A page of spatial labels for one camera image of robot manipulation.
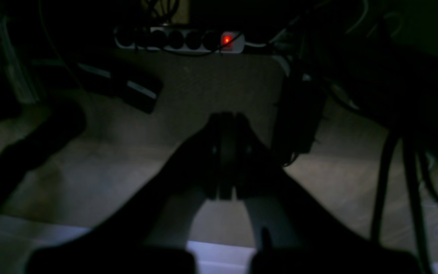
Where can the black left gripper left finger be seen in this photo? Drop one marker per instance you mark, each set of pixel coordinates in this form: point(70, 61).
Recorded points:
point(161, 213)

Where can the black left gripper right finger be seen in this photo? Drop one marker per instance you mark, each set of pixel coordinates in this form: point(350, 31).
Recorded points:
point(283, 214)

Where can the black power adapter brick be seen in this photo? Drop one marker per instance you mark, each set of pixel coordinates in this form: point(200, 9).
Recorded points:
point(300, 110)

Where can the white power strip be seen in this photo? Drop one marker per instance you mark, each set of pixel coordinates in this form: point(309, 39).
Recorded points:
point(180, 40)

